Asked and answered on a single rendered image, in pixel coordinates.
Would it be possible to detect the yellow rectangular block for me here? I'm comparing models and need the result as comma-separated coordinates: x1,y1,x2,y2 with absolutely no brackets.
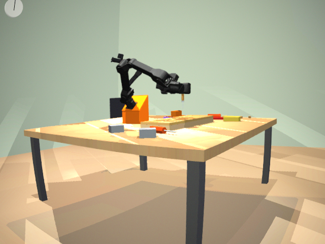
223,116,241,121

